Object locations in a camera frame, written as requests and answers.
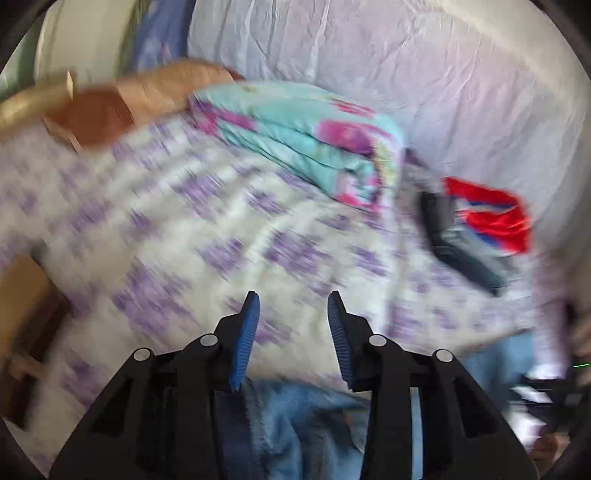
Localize wooden bedside cabinet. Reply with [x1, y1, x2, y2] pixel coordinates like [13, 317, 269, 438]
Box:
[0, 256, 70, 430]

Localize folded grey garment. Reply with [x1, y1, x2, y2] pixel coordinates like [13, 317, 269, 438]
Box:
[450, 222, 492, 261]

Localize folded blue garment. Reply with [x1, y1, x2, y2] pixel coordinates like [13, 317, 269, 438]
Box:
[459, 199, 520, 220]

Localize folded dark green garment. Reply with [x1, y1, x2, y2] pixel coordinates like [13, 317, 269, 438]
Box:
[462, 247, 511, 296]

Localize purple floral bed sheet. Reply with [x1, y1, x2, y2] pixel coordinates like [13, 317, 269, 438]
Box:
[0, 111, 568, 476]

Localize folded black garment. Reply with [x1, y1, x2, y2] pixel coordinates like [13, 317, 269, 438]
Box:
[418, 191, 504, 296]

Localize gold headboard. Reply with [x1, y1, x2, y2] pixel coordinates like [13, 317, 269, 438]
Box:
[0, 83, 70, 132]

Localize folded red garment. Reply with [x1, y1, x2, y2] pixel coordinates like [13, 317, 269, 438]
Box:
[443, 178, 532, 254]

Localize blue denim pants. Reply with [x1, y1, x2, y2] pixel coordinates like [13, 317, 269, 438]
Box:
[217, 332, 541, 480]

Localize folded turquoise floral quilt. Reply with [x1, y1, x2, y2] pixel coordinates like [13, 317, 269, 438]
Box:
[189, 83, 407, 213]

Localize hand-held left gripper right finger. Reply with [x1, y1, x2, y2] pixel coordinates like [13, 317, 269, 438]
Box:
[327, 291, 539, 480]

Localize person's right hand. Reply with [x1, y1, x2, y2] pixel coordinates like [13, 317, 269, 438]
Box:
[529, 431, 561, 469]

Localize brown and peach pillow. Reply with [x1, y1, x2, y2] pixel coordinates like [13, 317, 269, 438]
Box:
[44, 62, 245, 151]

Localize blue patterned cloth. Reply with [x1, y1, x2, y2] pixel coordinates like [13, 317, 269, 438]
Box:
[134, 0, 195, 72]

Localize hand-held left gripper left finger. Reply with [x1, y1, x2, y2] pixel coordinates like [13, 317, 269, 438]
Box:
[48, 291, 260, 480]

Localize white lace cover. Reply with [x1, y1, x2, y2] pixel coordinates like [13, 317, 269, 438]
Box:
[187, 0, 585, 264]

